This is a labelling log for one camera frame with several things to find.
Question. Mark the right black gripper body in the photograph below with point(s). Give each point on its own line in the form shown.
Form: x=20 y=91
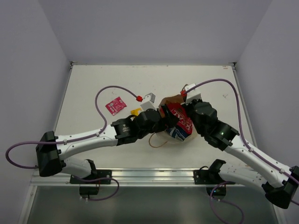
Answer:
x=191 y=106

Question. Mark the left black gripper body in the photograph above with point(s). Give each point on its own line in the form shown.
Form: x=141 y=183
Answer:
x=162 y=115

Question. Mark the blue white snack bag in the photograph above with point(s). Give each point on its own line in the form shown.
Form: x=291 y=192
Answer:
x=177 y=133

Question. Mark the brown paper bag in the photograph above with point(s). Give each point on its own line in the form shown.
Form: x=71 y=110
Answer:
x=163 y=136

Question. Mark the large red snack bag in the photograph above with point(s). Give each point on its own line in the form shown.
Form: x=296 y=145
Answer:
x=184 y=121

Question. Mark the yellow snack packet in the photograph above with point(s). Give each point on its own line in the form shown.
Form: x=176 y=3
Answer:
x=136 y=112

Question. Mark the small pink snack packet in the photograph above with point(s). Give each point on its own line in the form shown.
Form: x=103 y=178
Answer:
x=115 y=106

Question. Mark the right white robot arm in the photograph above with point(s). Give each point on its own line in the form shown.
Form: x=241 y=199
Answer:
x=279 y=182

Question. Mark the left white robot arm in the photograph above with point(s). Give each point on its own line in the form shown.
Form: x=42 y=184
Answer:
x=55 y=154

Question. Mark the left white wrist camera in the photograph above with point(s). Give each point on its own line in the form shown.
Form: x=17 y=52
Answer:
x=148 y=102

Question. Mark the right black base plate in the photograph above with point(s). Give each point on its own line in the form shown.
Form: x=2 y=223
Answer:
x=204 y=176

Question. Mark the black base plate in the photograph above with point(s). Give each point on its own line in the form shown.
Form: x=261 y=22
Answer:
x=204 y=176
x=101 y=173

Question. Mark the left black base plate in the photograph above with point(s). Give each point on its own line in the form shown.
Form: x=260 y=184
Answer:
x=101 y=173

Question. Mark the aluminium mounting rail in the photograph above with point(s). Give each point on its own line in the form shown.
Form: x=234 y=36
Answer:
x=133 y=177

